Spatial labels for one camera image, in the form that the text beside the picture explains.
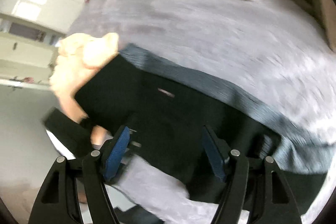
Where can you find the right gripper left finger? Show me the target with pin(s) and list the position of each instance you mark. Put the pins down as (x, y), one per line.
(58, 198)

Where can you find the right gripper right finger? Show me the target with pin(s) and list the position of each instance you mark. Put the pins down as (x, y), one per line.
(259, 184)

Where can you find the black pants with patterned cuffs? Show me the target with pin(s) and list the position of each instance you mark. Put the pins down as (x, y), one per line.
(168, 105)

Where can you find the person's left hand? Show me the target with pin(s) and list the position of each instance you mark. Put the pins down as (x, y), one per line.
(80, 57)

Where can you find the grey embossed bed blanket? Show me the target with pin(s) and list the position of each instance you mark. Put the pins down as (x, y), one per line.
(255, 64)

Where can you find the white wardrobe with drawers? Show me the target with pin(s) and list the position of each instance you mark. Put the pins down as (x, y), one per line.
(30, 31)

